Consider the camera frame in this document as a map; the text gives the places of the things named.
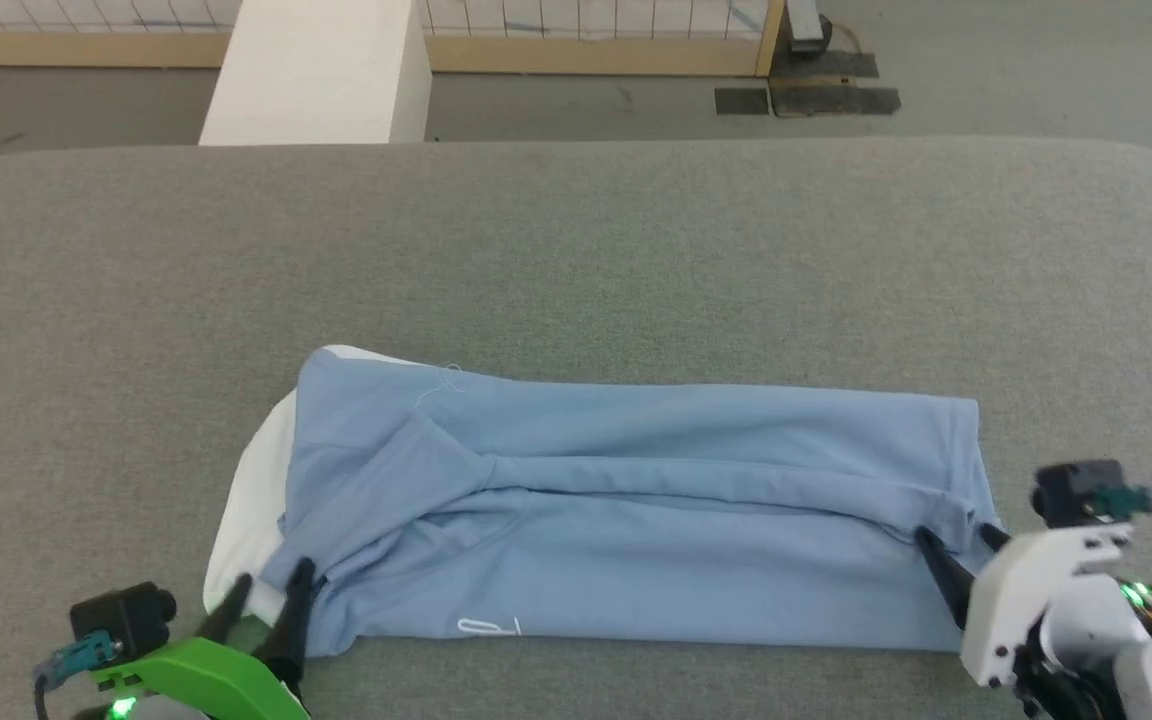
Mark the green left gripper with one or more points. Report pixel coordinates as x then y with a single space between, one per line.
206 680

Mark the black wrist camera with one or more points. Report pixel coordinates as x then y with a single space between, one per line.
126 612
1071 492

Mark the large dark floor plate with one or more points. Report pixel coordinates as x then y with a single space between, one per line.
831 97

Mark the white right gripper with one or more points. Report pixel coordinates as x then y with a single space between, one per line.
1021 590

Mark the grey device at fence post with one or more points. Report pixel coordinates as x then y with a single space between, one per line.
808 22

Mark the light blue garment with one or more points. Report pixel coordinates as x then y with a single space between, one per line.
636 520

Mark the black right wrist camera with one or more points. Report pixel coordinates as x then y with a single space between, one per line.
1071 492

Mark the small black floor mat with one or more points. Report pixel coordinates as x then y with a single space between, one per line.
742 101

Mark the white rectangular block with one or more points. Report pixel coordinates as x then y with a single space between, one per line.
321 75

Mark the grey fabric sofa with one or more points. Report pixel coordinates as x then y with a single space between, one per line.
576 250

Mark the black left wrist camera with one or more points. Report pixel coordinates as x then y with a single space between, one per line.
126 612

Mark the wooden framed grid fence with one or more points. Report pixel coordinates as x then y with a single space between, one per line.
586 56

